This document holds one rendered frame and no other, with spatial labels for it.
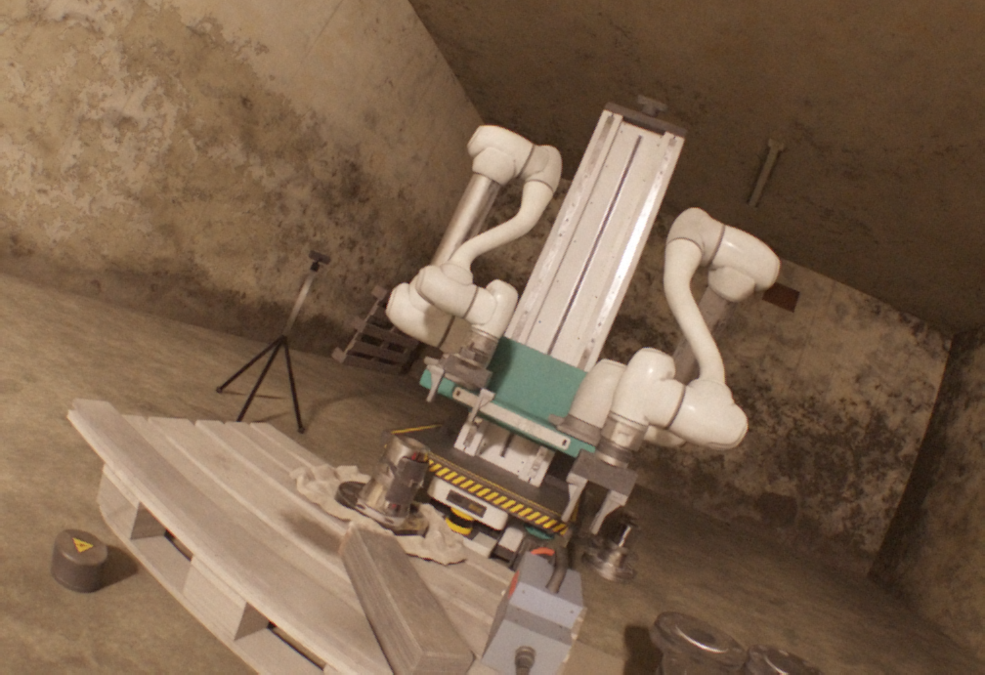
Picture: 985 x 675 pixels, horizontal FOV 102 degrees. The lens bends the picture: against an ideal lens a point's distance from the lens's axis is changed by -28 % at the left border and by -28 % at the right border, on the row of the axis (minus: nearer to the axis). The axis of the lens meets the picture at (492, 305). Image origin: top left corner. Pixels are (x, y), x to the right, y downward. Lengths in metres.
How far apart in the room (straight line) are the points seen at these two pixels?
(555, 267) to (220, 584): 1.52
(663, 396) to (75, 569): 1.14
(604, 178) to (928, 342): 5.49
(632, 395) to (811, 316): 5.48
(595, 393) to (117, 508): 1.37
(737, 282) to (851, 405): 5.12
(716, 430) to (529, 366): 0.95
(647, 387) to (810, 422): 5.35
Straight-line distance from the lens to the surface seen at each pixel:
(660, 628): 1.42
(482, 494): 1.70
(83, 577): 1.09
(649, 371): 1.11
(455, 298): 1.51
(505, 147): 1.80
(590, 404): 1.76
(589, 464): 1.11
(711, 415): 1.14
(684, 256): 1.42
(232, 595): 1.05
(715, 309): 1.59
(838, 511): 6.61
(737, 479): 6.25
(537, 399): 1.93
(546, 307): 2.04
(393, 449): 1.44
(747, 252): 1.51
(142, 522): 1.25
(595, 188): 2.15
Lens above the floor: 0.70
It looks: 4 degrees up
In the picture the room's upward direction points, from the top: 24 degrees clockwise
